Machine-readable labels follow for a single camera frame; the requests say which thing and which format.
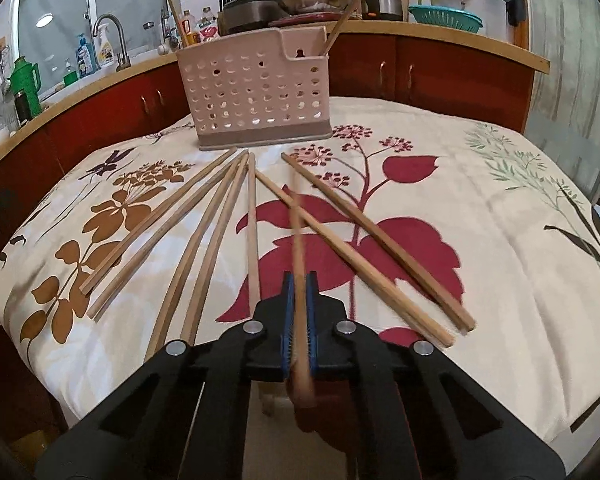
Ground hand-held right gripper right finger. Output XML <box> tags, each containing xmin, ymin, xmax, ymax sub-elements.
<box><xmin>306</xmin><ymin>271</ymin><xmax>567</xmax><ymax>480</ymax></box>

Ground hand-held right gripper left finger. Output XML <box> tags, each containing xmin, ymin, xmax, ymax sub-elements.
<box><xmin>35</xmin><ymin>271</ymin><xmax>297</xmax><ymax>480</ymax></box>

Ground wooden chopstick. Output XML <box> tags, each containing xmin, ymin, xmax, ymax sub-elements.
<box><xmin>324</xmin><ymin>0</ymin><xmax>383</xmax><ymax>56</ymax></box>
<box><xmin>161</xmin><ymin>0</ymin><xmax>187</xmax><ymax>47</ymax></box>
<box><xmin>287</xmin><ymin>170</ymin><xmax>318</xmax><ymax>411</ymax></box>

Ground group of wooden chopsticks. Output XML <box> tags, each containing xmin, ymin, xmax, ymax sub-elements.
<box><xmin>80</xmin><ymin>146</ymin><xmax>477</xmax><ymax>416</ymax></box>

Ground pink perforated utensil holder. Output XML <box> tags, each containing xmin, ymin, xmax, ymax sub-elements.
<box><xmin>176</xmin><ymin>25</ymin><xmax>333</xmax><ymax>152</ymax></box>

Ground floral printed tablecloth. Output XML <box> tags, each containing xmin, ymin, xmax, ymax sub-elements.
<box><xmin>0</xmin><ymin>95</ymin><xmax>600</xmax><ymax>480</ymax></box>

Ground red kitchen cabinets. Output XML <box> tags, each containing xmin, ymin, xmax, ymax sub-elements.
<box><xmin>0</xmin><ymin>34</ymin><xmax>537</xmax><ymax>271</ymax></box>

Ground red tray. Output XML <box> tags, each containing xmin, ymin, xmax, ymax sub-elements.
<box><xmin>267</xmin><ymin>12</ymin><xmax>362</xmax><ymax>29</ymax></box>

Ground red label bottle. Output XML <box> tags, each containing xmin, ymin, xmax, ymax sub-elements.
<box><xmin>198</xmin><ymin>7</ymin><xmax>219</xmax><ymax>43</ymax></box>

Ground wooden countertop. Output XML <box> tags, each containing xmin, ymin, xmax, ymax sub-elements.
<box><xmin>0</xmin><ymin>19</ymin><xmax>551</xmax><ymax>181</ymax></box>

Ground steel kitchen faucet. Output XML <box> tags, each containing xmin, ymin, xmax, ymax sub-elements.
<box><xmin>92</xmin><ymin>14</ymin><xmax>132</xmax><ymax>72</ymax></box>

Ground white spray bottle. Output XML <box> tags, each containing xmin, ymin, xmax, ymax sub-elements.
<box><xmin>94</xmin><ymin>25</ymin><xmax>116</xmax><ymax>69</ymax></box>

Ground blue dish soap bottle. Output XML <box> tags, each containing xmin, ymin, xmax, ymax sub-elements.
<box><xmin>76</xmin><ymin>34</ymin><xmax>99</xmax><ymax>79</ymax></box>

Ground teal plastic colander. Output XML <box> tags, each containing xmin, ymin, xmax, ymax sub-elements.
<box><xmin>408</xmin><ymin>5</ymin><xmax>484</xmax><ymax>32</ymax></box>

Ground dark sauce bottle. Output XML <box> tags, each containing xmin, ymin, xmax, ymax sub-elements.
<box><xmin>14</xmin><ymin>91</ymin><xmax>34</xmax><ymax>127</ymax></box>

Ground green thermos jug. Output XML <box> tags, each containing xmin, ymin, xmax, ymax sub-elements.
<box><xmin>10</xmin><ymin>56</ymin><xmax>42</xmax><ymax>112</ymax></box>

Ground frosted glass sliding door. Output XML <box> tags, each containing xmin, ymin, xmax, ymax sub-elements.
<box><xmin>520</xmin><ymin>0</ymin><xmax>600</xmax><ymax>206</ymax></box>

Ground sliding glass window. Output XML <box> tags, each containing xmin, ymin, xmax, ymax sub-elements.
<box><xmin>16</xmin><ymin>0</ymin><xmax>170</xmax><ymax>77</ymax></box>

